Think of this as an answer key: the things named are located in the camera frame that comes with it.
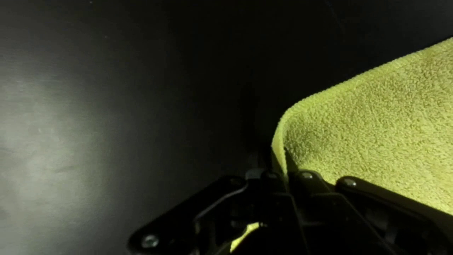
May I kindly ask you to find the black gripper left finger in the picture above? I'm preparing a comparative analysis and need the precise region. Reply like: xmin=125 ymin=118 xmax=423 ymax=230
xmin=126 ymin=166 xmax=309 ymax=255

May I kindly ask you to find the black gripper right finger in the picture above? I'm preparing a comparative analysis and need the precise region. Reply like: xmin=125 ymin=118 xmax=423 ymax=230
xmin=283 ymin=154 xmax=453 ymax=255

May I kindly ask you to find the yellow green towel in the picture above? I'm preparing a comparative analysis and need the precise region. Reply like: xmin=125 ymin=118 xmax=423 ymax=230
xmin=228 ymin=35 xmax=453 ymax=253

